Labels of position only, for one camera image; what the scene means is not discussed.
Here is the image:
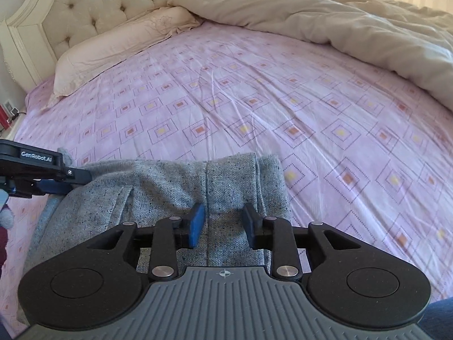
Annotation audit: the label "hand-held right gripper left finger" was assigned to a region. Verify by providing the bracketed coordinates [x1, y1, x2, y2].
[85, 203, 206, 281]

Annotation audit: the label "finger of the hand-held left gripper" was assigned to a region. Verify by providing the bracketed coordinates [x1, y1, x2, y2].
[63, 167, 93, 186]
[37, 180, 73, 196]

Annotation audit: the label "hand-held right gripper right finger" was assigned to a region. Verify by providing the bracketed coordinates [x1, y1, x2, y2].
[242, 203, 359, 281]

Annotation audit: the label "grey pants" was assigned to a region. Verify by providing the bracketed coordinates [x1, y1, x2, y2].
[26, 146, 294, 327]

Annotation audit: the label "person's left hand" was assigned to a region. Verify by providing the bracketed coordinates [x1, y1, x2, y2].
[0, 188, 17, 228]

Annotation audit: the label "red box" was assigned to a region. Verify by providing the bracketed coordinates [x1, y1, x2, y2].
[0, 101, 12, 130]

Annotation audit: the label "pink patterned bed sheet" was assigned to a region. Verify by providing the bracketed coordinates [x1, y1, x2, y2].
[7, 19, 453, 305]

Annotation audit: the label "cream pillow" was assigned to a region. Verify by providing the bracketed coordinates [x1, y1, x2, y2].
[42, 6, 205, 110]

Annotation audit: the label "cream tufted headboard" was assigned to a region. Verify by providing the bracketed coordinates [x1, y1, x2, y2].
[0, 0, 262, 94]

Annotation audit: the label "person's leg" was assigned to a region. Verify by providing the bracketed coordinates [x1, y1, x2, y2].
[418, 299, 453, 340]

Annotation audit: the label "cream duvet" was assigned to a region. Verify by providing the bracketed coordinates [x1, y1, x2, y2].
[166, 0, 453, 111]

